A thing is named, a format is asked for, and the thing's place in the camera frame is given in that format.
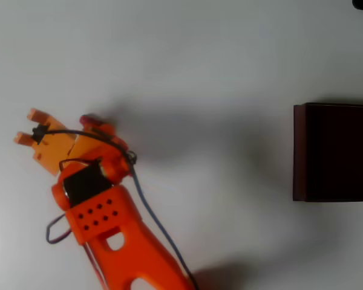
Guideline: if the purple servo wire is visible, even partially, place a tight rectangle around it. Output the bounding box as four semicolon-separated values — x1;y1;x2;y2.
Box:
45;213;73;245

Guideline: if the dark red box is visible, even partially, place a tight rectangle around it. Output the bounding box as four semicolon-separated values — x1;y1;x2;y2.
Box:
292;101;363;202

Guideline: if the small red toy object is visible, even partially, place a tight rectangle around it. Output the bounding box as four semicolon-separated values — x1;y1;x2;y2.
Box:
79;114;111;127

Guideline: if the black camera module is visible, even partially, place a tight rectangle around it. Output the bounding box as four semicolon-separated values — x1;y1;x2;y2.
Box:
31;124;51;143

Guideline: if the light orange camera mount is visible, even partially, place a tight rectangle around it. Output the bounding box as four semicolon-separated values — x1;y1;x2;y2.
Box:
13;108;110;178

